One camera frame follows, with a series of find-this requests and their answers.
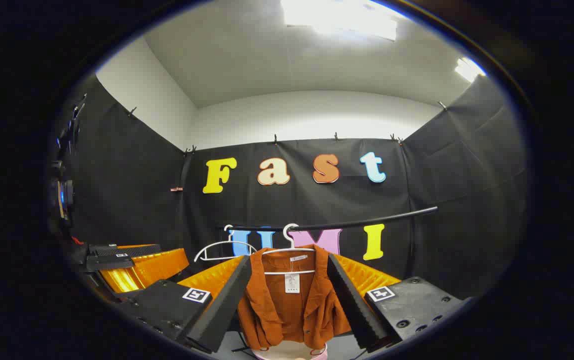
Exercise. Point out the white plastic clothes hanger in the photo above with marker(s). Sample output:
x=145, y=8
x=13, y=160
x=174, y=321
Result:
x=291, y=243
x=222, y=243

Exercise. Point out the pink white laundry hamper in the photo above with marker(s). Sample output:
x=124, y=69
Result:
x=287, y=353

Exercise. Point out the black clothes rail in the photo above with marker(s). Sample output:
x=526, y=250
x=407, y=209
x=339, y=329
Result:
x=417, y=212

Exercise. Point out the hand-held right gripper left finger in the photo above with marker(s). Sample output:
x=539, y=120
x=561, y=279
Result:
x=227, y=310

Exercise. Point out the small ceiling light panel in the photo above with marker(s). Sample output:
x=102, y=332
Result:
x=468, y=69

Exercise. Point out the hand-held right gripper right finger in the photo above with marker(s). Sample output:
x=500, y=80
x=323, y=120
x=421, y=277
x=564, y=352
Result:
x=357, y=310

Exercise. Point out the large ceiling light panel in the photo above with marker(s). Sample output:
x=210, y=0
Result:
x=337, y=17

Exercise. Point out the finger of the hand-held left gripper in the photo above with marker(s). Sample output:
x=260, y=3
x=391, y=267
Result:
x=137, y=270

